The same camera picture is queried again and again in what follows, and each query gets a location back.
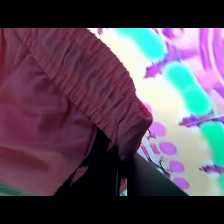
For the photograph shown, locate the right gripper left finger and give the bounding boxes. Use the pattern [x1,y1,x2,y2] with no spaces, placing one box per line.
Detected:
[54,129,119,197]

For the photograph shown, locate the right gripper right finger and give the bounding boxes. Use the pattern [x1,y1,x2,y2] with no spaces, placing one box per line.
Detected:
[118,152,188,197]

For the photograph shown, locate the pink pants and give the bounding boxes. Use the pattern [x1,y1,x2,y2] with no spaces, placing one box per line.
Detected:
[0,27,154,197]

